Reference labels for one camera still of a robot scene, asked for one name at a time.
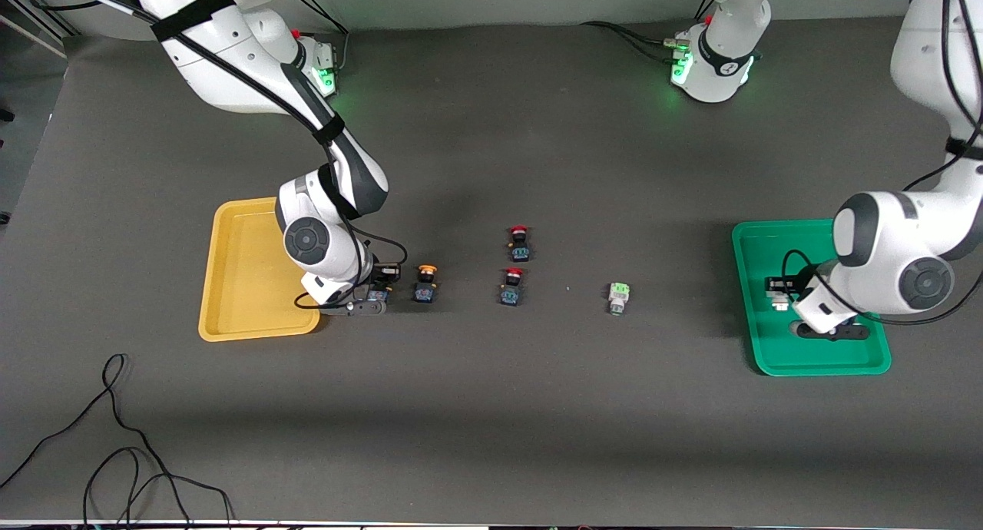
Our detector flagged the green plastic tray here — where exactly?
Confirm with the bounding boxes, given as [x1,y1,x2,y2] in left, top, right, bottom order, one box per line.
[730,219,892,377]

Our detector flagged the yellow plastic tray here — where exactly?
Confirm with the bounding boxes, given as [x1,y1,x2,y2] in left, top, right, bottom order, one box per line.
[197,197,324,342]

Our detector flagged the black right base cables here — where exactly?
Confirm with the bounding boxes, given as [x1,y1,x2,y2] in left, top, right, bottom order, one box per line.
[290,0,351,75]

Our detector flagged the black base cables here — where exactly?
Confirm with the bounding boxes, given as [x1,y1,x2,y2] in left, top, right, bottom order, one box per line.
[290,0,351,75]
[581,20,692,65]

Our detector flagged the thin black loose cable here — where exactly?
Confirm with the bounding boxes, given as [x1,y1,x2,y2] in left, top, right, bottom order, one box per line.
[0,353,235,528]

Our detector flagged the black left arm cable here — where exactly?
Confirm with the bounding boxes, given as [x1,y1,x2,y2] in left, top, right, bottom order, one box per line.
[781,0,983,328]

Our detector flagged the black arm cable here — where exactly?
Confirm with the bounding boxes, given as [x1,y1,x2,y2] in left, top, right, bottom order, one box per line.
[29,0,409,310]
[781,0,983,328]

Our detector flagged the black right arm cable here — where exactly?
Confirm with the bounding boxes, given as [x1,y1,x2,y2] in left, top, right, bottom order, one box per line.
[29,0,409,310]

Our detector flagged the black left base cables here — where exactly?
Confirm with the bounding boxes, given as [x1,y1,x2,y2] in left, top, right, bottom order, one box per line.
[581,20,692,65]

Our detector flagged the aluminium frame rail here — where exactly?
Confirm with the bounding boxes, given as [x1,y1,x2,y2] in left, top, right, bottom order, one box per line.
[0,0,82,59]

